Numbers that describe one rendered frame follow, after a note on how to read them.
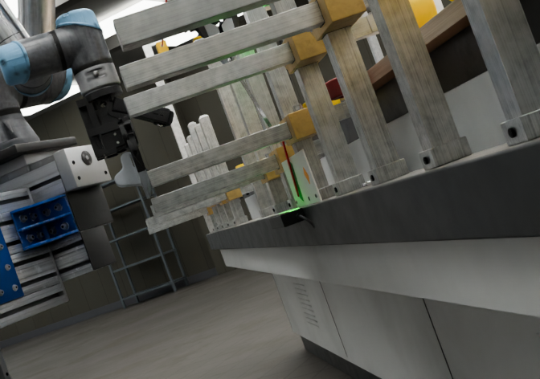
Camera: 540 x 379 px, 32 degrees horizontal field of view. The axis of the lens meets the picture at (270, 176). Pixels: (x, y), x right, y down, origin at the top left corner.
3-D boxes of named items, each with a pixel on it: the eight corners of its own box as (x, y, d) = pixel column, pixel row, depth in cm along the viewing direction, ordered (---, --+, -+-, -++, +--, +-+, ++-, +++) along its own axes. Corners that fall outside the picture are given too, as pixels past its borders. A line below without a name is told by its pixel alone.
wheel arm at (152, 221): (151, 229, 318) (146, 217, 318) (151, 229, 322) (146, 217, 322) (270, 185, 325) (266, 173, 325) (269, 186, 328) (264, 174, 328)
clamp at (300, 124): (296, 140, 171) (287, 114, 171) (285, 148, 185) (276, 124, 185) (325, 129, 172) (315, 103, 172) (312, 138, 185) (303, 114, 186)
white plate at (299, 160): (319, 201, 170) (300, 149, 170) (296, 208, 196) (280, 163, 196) (322, 200, 170) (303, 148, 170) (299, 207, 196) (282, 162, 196)
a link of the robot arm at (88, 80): (114, 67, 177) (112, 59, 169) (122, 90, 177) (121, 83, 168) (75, 80, 176) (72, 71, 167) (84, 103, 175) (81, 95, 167)
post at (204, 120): (245, 246, 326) (198, 116, 328) (244, 246, 330) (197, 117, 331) (255, 242, 327) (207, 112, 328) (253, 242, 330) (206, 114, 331)
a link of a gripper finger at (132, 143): (137, 174, 172) (120, 130, 172) (145, 171, 172) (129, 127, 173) (137, 172, 167) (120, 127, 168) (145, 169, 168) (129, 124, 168)
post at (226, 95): (263, 218, 253) (206, 61, 254) (261, 218, 257) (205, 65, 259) (279, 212, 253) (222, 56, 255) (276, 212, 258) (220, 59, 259)
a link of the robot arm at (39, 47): (9, 96, 175) (66, 79, 178) (7, 83, 165) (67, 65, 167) (-5, 57, 176) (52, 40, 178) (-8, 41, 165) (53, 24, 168)
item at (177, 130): (210, 232, 453) (140, 39, 456) (209, 233, 462) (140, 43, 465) (233, 224, 455) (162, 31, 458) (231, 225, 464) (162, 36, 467)
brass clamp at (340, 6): (328, 23, 122) (314, -13, 122) (310, 46, 135) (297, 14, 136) (371, 9, 123) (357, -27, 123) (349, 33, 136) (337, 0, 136)
